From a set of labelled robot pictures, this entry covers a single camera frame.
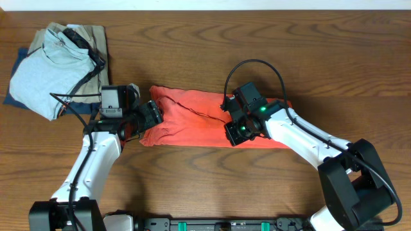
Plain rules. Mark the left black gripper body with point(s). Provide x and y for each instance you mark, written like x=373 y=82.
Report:
x=153 y=111

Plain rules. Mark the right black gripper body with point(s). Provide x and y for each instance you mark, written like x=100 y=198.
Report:
x=232 y=135

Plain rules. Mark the red soccer t-shirt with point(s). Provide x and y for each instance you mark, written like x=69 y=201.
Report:
x=190 y=118

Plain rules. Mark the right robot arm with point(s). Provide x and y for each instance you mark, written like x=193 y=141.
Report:
x=355 y=184

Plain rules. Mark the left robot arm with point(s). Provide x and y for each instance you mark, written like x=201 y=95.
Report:
x=74 y=206

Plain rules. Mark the folded navy garment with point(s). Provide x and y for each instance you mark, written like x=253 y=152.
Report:
x=81 y=108

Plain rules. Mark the folded khaki garment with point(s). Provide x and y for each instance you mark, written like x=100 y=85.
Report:
x=93 y=39

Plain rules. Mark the folded black jacket orange trim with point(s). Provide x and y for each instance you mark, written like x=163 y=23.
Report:
x=71 y=99

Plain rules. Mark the folded light grey shirt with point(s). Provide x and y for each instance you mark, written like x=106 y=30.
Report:
x=56 y=67

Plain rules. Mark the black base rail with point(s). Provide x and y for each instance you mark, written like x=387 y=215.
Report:
x=208 y=224

